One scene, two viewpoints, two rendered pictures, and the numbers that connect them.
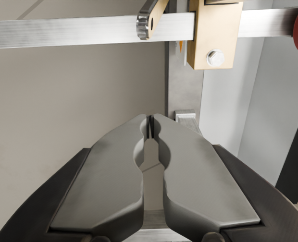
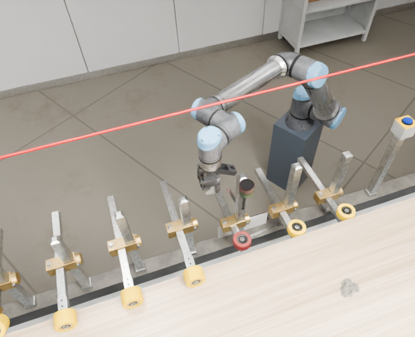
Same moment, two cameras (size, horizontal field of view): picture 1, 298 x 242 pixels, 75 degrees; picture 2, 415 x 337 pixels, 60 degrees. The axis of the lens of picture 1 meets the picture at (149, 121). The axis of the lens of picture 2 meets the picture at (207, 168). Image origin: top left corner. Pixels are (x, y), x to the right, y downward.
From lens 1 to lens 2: 155 cm
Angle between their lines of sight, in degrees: 54
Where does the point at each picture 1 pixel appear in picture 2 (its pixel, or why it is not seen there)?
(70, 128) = not seen: hidden behind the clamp
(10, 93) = (142, 200)
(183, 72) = (212, 243)
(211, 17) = (232, 218)
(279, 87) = not seen: hidden behind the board
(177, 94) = (201, 245)
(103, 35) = (220, 199)
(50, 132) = (110, 227)
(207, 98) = not seen: hidden behind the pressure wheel
